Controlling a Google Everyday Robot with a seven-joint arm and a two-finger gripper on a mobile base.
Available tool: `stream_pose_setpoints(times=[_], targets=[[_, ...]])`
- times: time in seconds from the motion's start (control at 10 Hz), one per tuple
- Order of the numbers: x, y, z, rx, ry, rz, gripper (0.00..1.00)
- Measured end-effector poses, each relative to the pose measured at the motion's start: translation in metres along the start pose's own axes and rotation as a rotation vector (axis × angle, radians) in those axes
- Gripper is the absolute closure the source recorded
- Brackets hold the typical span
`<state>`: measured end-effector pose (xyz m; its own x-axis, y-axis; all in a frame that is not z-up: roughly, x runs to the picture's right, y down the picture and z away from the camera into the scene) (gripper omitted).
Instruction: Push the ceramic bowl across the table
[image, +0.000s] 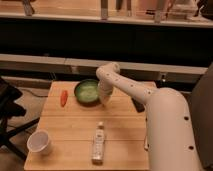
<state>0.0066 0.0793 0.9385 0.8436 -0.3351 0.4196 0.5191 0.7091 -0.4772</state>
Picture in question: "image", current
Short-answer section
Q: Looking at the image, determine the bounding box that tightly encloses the green ceramic bowl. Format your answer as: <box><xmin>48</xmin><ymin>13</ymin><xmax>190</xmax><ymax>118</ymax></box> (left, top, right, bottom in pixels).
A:
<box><xmin>74</xmin><ymin>79</ymin><xmax>99</xmax><ymax>105</ymax></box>

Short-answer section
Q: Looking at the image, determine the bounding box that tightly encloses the orange carrot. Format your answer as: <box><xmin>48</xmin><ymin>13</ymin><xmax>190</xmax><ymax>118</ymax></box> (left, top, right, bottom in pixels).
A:
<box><xmin>60</xmin><ymin>90</ymin><xmax>68</xmax><ymax>107</ymax></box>

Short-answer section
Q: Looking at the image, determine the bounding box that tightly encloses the clear plastic bottle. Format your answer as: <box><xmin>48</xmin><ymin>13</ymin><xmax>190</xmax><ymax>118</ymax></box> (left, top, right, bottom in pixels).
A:
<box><xmin>92</xmin><ymin>122</ymin><xmax>105</xmax><ymax>165</ymax></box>

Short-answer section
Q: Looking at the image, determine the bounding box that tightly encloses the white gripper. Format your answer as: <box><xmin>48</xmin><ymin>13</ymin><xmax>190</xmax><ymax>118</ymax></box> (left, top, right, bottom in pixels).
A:
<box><xmin>98</xmin><ymin>81</ymin><xmax>113</xmax><ymax>105</ymax></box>

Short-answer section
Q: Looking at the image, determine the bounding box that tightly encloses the long metal rail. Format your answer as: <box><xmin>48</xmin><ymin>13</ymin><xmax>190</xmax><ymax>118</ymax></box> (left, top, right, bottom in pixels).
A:
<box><xmin>0</xmin><ymin>53</ymin><xmax>208</xmax><ymax>84</ymax></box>

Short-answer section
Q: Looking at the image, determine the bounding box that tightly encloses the black chair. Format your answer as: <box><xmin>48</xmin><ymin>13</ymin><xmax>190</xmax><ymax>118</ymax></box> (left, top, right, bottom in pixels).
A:
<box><xmin>0</xmin><ymin>77</ymin><xmax>39</xmax><ymax>160</ymax></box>

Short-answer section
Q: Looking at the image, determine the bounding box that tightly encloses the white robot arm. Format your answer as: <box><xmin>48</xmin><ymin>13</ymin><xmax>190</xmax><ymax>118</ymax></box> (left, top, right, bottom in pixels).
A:
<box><xmin>96</xmin><ymin>62</ymin><xmax>201</xmax><ymax>171</ymax></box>

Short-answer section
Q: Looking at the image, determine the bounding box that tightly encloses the grey chair back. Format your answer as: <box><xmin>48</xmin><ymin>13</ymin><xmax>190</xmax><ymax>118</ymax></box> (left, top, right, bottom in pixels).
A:
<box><xmin>190</xmin><ymin>62</ymin><xmax>213</xmax><ymax>171</ymax></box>

